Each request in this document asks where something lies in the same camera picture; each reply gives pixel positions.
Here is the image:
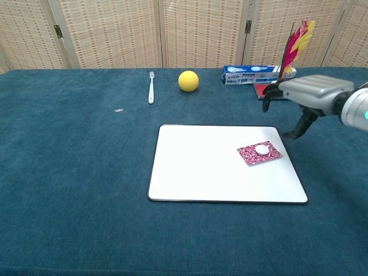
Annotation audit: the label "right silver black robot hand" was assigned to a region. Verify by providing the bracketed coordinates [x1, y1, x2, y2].
[262, 75, 356, 140]

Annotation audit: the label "pink patterned card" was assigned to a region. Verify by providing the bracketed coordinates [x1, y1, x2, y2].
[236, 140, 284, 168]

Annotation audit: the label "white square board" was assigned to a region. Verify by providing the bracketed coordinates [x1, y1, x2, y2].
[147, 124, 309, 205]

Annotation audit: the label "red yellow feather shuttlecock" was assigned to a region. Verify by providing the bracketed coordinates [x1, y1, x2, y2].
[277, 20, 316, 81]

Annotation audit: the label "red flat box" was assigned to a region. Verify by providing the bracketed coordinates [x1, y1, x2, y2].
[252, 83, 288, 101]

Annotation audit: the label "blue toothpaste box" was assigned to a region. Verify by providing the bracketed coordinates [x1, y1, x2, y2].
[223, 64, 297, 86]

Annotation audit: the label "yellow ball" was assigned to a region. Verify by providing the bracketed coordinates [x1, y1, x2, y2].
[178, 70, 200, 93]

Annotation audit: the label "white toothbrush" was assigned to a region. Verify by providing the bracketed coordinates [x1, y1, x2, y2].
[148, 71, 156, 105]

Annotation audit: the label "woven bamboo folding screen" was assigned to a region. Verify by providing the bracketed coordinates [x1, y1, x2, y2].
[0, 0, 368, 72]

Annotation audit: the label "dark blue tablecloth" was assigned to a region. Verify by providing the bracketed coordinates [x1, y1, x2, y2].
[0, 67, 368, 276]

